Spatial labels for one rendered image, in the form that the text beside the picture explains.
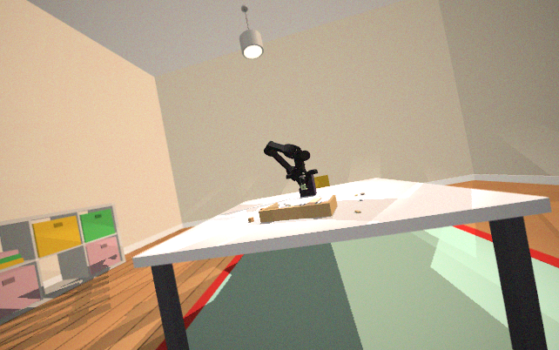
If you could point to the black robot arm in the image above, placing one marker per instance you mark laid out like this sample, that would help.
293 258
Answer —
290 152

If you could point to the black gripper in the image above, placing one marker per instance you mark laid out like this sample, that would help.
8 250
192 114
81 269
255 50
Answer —
307 174

